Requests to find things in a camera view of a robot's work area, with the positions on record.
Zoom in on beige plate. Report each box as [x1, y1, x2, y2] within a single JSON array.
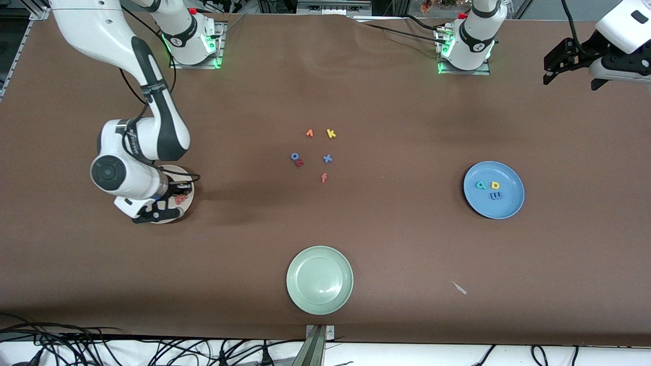
[[147, 164, 195, 225]]

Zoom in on blue plate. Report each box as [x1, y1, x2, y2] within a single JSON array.
[[463, 161, 525, 220]]

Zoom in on orange dried flowers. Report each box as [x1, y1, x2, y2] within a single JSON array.
[[420, 0, 458, 13]]

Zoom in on pale green plate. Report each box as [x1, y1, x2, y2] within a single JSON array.
[[286, 246, 354, 316]]

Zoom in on grey metal box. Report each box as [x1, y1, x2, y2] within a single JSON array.
[[297, 0, 372, 16]]

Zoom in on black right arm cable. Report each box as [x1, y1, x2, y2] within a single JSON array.
[[118, 0, 201, 184]]

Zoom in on black cable on table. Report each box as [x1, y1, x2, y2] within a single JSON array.
[[364, 14, 453, 44]]

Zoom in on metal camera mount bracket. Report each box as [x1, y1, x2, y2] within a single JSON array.
[[291, 324, 335, 366]]

